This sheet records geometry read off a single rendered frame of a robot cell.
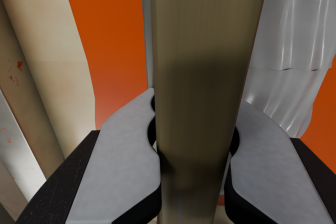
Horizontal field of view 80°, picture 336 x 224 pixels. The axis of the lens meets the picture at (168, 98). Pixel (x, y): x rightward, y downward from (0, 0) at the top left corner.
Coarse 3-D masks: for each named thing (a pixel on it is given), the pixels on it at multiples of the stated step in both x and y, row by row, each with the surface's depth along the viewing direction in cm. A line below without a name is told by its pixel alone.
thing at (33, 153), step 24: (0, 0) 15; (0, 24) 15; (0, 48) 15; (0, 72) 15; (24, 72) 18; (0, 96) 16; (24, 96) 18; (0, 120) 17; (24, 120) 18; (48, 120) 21; (0, 144) 18; (24, 144) 18; (48, 144) 21; (24, 168) 20; (48, 168) 21; (24, 192) 22
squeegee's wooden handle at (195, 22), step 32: (160, 0) 5; (192, 0) 5; (224, 0) 5; (256, 0) 5; (160, 32) 5; (192, 32) 5; (224, 32) 5; (160, 64) 6; (192, 64) 6; (224, 64) 6; (160, 96) 7; (192, 96) 6; (224, 96) 6; (160, 128) 7; (192, 128) 7; (224, 128) 7; (160, 160) 8; (192, 160) 8; (224, 160) 8; (192, 192) 9
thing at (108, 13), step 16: (80, 0) 15; (96, 0) 15; (112, 0) 15; (128, 0) 15; (80, 16) 15; (96, 16) 15; (112, 16) 15; (128, 16) 15; (80, 32) 16; (96, 32) 16; (112, 32) 16; (128, 32) 16; (96, 48) 17; (112, 48) 17; (128, 48) 17; (144, 48) 16
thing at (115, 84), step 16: (96, 64) 17; (112, 64) 17; (128, 64) 17; (144, 64) 17; (96, 80) 18; (112, 80) 18; (128, 80) 18; (144, 80) 18; (96, 96) 19; (112, 96) 19; (128, 96) 19; (320, 96) 18; (96, 112) 20; (112, 112) 20; (320, 112) 19; (96, 128) 21; (320, 128) 20; (320, 144) 21
